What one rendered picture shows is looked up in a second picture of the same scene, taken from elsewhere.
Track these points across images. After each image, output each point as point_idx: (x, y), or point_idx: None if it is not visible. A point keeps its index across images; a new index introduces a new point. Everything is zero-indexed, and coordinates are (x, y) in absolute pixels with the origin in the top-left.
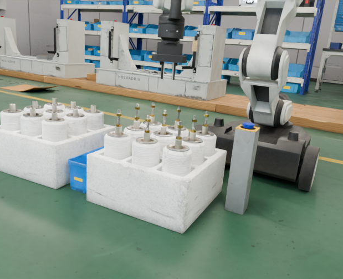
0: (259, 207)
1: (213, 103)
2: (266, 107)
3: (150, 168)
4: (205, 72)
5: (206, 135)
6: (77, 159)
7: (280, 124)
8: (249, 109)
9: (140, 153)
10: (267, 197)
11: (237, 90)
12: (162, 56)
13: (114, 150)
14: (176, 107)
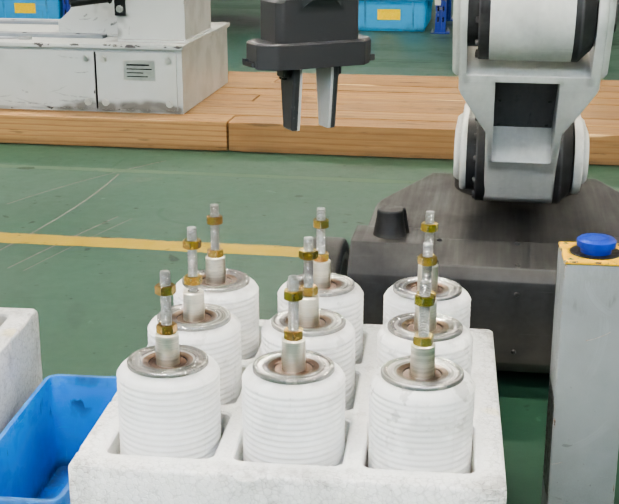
0: None
1: (217, 122)
2: (532, 146)
3: (342, 464)
4: (164, 10)
5: (446, 296)
6: None
7: (571, 193)
8: (464, 157)
9: (293, 419)
10: None
11: (233, 46)
12: (298, 52)
13: (180, 427)
14: (80, 156)
